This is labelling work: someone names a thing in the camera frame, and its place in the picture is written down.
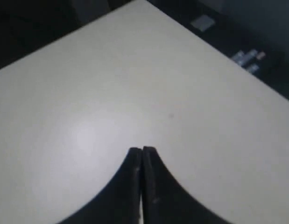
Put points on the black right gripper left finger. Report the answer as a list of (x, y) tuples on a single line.
[(119, 201)]

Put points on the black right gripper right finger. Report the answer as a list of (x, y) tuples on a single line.
[(165, 201)]

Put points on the dark device beyond table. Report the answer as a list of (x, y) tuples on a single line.
[(260, 58)]

